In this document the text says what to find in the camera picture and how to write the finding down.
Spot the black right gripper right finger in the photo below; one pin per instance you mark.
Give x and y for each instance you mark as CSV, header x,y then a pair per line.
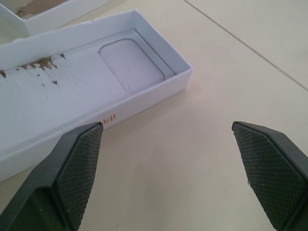
x,y
269,168

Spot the orange phone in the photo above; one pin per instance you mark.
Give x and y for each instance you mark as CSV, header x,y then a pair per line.
x,y
72,79

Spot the white phone box lid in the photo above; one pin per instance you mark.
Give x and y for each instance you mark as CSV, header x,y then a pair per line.
x,y
48,18

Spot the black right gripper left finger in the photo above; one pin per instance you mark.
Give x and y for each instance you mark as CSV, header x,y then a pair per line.
x,y
77,168

